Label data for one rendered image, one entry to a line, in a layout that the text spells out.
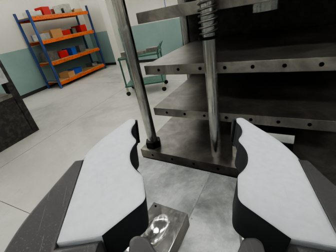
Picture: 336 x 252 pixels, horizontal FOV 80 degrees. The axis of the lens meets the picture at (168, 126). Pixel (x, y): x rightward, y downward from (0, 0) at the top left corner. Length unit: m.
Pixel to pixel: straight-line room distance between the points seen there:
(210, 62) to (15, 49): 7.09
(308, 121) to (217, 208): 0.52
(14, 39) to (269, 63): 7.33
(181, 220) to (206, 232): 0.11
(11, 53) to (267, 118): 7.23
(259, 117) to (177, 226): 0.59
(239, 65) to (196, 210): 0.63
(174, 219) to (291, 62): 0.73
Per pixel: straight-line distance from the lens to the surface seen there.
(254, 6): 1.18
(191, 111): 1.10
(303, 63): 0.93
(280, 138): 1.06
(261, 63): 0.93
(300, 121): 1.02
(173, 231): 0.78
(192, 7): 1.00
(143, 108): 1.17
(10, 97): 4.34
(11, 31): 7.77
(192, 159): 1.16
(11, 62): 7.56
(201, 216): 0.89
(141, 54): 4.63
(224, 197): 0.94
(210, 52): 0.91
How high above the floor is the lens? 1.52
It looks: 29 degrees down
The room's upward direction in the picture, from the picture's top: 11 degrees counter-clockwise
